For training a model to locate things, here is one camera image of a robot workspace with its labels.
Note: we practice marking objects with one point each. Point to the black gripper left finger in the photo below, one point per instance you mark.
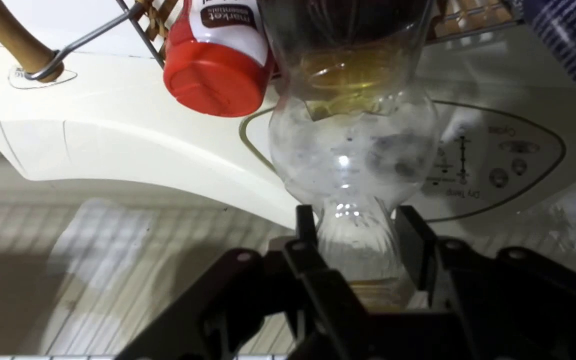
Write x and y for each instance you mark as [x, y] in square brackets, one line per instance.
[231, 301]

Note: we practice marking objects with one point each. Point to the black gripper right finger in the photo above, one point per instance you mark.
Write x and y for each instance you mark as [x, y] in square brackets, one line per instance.
[514, 305]

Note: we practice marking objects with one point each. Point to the brown liquid bottle yellow label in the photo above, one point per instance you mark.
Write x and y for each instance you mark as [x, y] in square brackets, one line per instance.
[352, 136]

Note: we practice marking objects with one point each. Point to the red capped white bottle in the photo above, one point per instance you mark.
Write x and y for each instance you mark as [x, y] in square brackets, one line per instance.
[216, 56]

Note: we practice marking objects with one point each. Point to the wire basket with wooden slats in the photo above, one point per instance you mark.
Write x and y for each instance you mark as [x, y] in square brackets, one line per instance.
[152, 18]

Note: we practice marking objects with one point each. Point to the wooden basket handle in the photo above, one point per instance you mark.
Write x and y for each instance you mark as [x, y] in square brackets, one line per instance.
[34, 58]

